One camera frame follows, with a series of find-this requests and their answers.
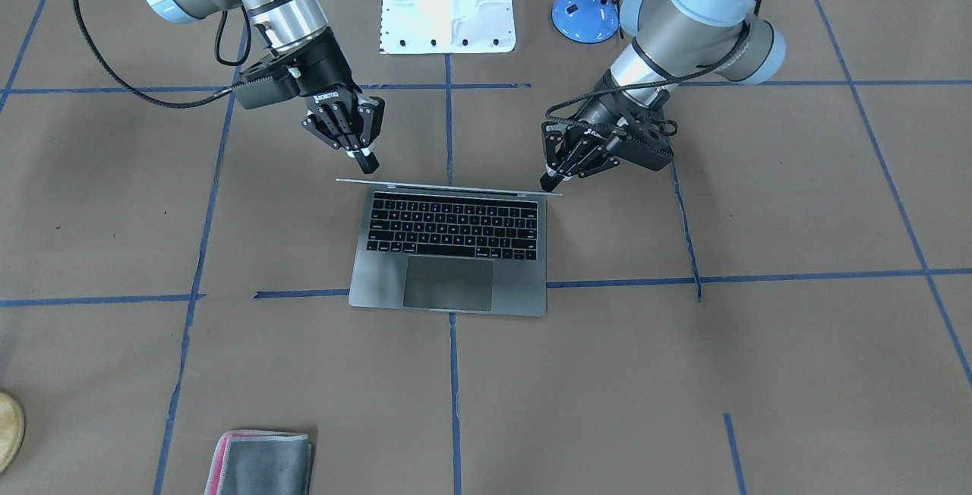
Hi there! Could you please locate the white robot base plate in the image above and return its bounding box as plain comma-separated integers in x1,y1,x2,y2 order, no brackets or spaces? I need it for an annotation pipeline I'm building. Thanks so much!
379,0,516,55

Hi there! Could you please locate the grey laptop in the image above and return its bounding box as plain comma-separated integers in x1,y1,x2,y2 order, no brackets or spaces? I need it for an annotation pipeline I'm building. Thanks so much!
349,181,548,317

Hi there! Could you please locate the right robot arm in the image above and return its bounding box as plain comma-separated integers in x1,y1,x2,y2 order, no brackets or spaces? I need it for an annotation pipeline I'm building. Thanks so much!
147,0,384,174

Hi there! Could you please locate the wooden mug tree stand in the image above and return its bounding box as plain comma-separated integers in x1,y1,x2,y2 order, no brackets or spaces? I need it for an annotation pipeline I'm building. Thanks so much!
1,391,27,473

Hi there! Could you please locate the grey pink folded cloth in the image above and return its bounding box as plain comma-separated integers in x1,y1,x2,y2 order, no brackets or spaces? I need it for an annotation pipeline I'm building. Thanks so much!
204,430,313,494

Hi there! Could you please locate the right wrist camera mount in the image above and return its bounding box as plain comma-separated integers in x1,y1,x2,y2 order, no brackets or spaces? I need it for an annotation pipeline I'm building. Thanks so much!
230,55,301,109

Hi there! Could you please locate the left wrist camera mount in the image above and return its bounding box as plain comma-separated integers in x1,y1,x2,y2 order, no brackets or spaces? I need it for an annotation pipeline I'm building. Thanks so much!
610,104,678,171

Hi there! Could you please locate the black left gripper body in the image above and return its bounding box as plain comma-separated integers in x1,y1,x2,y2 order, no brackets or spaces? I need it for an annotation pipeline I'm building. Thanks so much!
574,88,669,126

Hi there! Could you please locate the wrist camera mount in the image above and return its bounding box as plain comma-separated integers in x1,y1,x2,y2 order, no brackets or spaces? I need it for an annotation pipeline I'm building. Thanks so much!
230,55,301,109
610,104,678,171

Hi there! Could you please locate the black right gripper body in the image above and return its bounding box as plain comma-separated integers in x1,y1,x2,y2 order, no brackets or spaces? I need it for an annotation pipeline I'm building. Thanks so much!
277,28,361,113

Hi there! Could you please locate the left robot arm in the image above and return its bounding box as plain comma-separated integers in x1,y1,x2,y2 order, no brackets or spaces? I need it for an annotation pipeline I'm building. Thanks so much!
539,0,787,193

